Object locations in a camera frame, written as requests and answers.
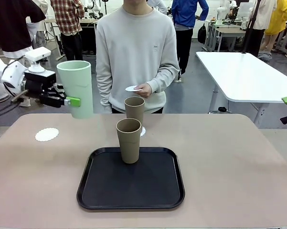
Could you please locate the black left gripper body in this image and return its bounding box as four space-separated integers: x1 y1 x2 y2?
23 71 57 96

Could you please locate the pale green tall cup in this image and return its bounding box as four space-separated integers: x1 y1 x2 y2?
56 60 94 120

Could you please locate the brown tall cup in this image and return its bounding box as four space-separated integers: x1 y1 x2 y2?
116 118 142 164
124 96 146 134

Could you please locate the person's right forearm beige sleeve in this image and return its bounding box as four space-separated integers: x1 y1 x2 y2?
96 70 113 113

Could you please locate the person's left forearm beige sleeve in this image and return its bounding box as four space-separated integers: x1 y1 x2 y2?
147 63 181 93

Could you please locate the person's left hand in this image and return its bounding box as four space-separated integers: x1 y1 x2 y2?
135 82 154 98

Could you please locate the person in grey patterned trousers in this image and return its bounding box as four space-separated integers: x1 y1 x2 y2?
26 0 50 64

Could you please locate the large white table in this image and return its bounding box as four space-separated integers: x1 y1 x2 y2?
195 51 287 126

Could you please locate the person in black top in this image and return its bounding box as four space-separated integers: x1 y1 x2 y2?
0 0 47 108

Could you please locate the person in plaid shirt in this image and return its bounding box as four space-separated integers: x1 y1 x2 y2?
50 0 86 62

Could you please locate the white background desk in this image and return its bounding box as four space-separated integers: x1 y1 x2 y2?
44 18 100 60

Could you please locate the person in yellow coat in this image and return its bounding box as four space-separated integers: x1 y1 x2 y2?
260 0 287 52

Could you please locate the person in beige sweater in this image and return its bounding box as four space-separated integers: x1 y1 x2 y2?
95 0 181 114

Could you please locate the black tripod stand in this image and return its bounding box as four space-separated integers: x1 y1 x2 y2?
241 0 263 55

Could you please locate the person in cream top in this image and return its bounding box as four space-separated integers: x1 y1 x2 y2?
243 0 277 58

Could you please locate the grey background desk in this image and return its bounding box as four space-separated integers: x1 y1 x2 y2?
205 20 246 52

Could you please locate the black plastic tray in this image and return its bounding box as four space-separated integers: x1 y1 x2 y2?
76 147 186 210

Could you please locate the black hanging bag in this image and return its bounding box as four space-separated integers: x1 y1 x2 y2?
197 23 207 44

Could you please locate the person in blue jacket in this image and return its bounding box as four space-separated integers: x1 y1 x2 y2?
171 0 210 83

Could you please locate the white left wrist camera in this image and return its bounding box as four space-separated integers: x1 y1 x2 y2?
25 47 51 73

